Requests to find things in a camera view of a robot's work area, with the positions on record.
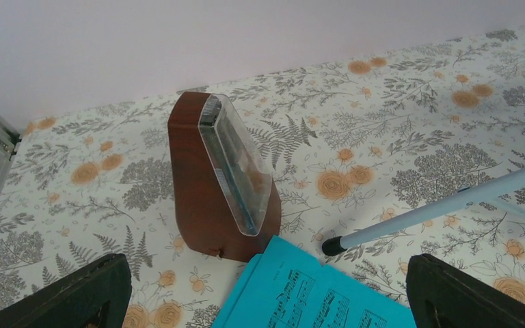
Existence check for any brown wooden metronome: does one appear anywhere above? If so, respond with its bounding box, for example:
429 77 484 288
167 92 282 262

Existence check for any light blue music stand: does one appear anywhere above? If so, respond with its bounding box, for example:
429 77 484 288
321 168 525 256

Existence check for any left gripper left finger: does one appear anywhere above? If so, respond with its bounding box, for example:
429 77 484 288
0 254 132 328

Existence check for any blue sheet music page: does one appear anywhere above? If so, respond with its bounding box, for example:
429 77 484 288
213 236 416 328

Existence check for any floral patterned table mat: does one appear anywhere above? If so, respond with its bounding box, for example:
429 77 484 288
0 27 525 327

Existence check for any clear plastic metronome cover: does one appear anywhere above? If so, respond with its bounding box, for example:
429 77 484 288
198 94 272 236

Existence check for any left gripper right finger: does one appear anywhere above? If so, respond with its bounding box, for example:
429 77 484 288
406 254 525 328

